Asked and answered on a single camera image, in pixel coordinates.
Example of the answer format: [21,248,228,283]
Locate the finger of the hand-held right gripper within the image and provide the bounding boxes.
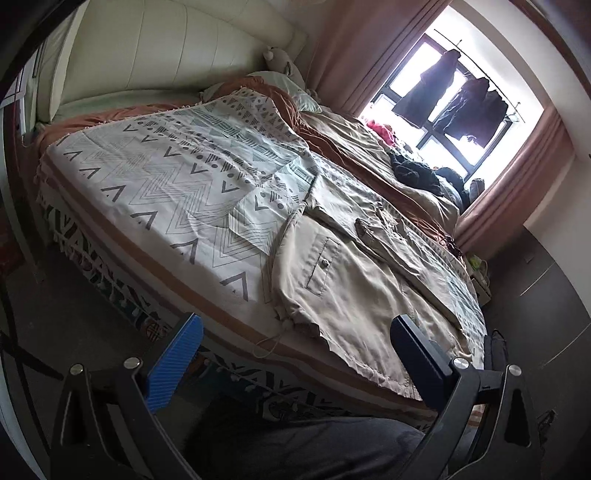
[482,329,509,370]

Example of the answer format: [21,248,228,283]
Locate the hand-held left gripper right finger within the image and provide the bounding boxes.
[390,315,544,480]

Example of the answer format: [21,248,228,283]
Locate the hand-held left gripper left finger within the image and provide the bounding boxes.
[50,312,206,480]

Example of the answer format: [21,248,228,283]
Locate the beige jacket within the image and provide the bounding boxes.
[270,173,474,402]

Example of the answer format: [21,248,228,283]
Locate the black clothes pile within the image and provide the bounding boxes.
[390,150,444,195]

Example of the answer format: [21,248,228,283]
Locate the pink clothes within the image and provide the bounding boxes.
[367,117,393,146]

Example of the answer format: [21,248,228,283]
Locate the small white nightstand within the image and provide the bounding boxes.
[464,256,497,308]

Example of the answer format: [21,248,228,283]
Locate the person's leg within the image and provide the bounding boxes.
[194,413,428,480]

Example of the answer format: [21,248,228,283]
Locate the dark cushion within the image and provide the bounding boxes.
[436,166,485,210]

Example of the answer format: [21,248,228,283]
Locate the white geometric patterned blanket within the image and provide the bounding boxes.
[34,88,490,421]

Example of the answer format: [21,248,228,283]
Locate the black hanging jacket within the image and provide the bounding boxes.
[475,88,509,148]

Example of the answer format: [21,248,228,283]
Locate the brown and beige duvet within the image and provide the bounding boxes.
[201,74,462,245]

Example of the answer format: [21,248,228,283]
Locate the dark red hanging garment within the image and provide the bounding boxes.
[434,78,490,139]

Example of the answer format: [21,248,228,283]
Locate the light green bed sheet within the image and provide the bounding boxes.
[53,88,204,123]

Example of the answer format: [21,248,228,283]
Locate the dark hanging coat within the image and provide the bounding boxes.
[392,48,462,130]

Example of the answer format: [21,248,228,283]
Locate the light green pillow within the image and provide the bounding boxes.
[247,69,324,114]

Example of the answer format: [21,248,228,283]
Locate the cream leather headboard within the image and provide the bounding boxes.
[32,0,309,123]

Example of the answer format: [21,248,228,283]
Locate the grey plush toy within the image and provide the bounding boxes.
[263,45,308,88]

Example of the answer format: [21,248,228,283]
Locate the thin clothes rail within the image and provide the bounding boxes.
[431,30,527,123]

